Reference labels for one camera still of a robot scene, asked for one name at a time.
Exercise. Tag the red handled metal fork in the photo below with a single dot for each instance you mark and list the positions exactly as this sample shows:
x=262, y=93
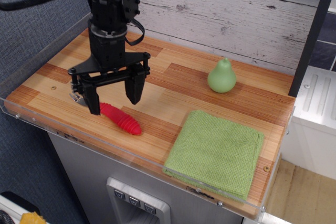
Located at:
x=123, y=120

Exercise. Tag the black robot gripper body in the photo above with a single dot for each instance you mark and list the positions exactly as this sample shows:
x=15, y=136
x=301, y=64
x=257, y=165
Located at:
x=109, y=62

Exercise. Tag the yellow object at corner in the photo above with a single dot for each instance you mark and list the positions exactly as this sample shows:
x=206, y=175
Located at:
x=32, y=218

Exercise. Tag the green toy pear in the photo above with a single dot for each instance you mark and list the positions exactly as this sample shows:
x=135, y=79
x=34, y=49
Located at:
x=222, y=78

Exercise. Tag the white and black left object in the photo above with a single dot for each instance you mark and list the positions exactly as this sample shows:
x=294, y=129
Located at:
x=15, y=206

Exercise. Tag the green folded cloth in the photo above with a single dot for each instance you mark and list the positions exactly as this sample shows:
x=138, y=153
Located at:
x=215, y=154

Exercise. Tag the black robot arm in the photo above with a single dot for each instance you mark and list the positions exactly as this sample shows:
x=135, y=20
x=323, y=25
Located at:
x=112, y=15

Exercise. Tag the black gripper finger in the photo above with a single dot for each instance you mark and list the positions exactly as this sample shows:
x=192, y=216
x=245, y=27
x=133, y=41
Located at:
x=134, y=85
x=91, y=98

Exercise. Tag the dark right frame post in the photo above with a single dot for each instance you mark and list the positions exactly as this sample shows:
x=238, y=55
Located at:
x=312, y=38

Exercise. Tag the white toy sink unit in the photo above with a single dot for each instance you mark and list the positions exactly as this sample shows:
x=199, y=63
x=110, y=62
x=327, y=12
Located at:
x=310, y=139

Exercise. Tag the grey toy fridge cabinet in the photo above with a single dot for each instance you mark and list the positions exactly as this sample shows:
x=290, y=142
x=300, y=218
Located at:
x=89, y=170

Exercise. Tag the clear acrylic table guard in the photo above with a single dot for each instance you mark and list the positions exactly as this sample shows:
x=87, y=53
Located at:
x=38, y=93

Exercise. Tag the silver dispenser panel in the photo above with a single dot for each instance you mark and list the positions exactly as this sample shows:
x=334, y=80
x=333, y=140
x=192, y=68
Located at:
x=135, y=203

